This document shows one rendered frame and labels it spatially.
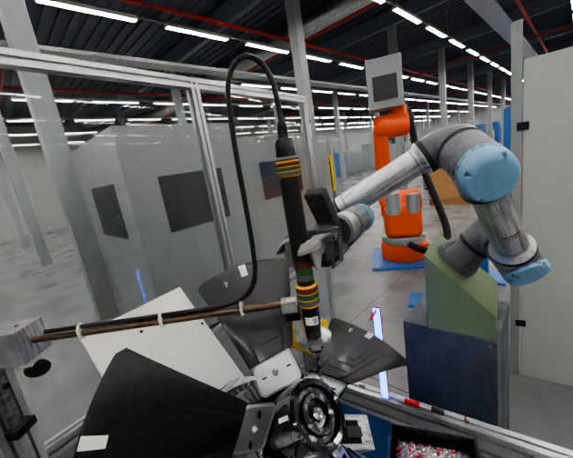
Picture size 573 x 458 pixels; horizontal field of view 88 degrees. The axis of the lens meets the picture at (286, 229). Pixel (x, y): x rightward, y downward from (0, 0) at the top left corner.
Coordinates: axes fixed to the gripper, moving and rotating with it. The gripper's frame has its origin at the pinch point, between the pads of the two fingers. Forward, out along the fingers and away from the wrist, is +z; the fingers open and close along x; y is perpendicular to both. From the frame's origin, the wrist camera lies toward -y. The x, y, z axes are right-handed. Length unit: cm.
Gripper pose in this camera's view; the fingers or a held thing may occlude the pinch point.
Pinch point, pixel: (290, 247)
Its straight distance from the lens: 54.6
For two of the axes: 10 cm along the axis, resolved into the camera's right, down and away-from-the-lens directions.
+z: -5.7, 2.6, -7.8
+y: 1.5, 9.7, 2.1
